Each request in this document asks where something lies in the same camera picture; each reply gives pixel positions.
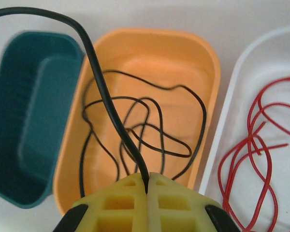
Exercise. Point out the white plastic bin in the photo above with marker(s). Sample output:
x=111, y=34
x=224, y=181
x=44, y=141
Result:
x=280, y=72

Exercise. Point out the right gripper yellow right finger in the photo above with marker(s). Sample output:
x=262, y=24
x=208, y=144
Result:
x=178, y=207

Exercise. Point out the teal plastic bin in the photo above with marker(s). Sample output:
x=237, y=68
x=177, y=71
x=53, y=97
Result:
x=26, y=120

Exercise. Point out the orange plastic bin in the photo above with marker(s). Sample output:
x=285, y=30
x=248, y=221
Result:
x=159, y=60

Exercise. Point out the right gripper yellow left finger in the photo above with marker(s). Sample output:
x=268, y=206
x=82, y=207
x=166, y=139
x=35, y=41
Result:
x=120, y=207

